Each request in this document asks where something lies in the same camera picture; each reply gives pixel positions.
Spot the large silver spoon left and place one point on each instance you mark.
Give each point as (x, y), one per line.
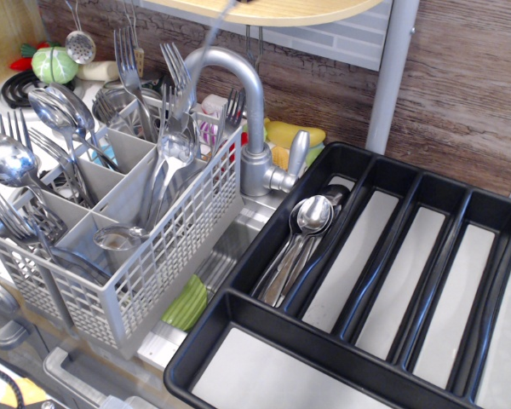
(18, 168)

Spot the tall silver fork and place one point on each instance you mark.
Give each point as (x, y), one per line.
(181, 77)

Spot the small silver teaspoon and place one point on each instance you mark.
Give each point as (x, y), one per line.
(210, 38)

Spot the silver spoon back left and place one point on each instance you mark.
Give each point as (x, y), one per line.
(50, 113)

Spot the black cutlery tray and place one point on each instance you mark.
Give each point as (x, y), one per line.
(405, 303)

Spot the small metal strainer ladle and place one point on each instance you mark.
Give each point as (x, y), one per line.
(80, 46)

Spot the fork cluster front left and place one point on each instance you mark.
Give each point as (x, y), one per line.
(36, 230)

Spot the fork far left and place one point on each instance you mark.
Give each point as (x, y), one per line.
(13, 124)

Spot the large spoon centre basket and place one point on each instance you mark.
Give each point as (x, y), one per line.
(175, 151)

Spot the black stove burner coil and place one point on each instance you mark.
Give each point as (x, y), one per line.
(14, 91)

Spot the fork right basket edge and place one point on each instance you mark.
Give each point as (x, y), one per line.
(231, 117)

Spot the grey plastic cutlery basket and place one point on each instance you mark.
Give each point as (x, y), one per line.
(143, 281)

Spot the fork back compartment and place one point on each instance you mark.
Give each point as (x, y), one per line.
(130, 79)

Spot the green toy vegetable in sink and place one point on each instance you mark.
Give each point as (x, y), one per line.
(184, 312)

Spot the wooden round shelf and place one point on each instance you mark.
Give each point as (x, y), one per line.
(273, 13)

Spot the yellow toy fruit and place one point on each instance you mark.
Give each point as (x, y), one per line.
(282, 134)

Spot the silver sink faucet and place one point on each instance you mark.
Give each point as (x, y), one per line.
(259, 175)

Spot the red toy pepper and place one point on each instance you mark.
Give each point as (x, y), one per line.
(27, 51)

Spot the grey metal pole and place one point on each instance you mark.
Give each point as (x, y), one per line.
(401, 28)

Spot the spoon lying front basket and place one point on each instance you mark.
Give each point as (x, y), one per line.
(119, 237)

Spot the green toy cabbage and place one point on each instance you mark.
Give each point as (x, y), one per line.
(54, 65)

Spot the top spoon in tray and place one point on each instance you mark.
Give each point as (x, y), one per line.
(310, 216)

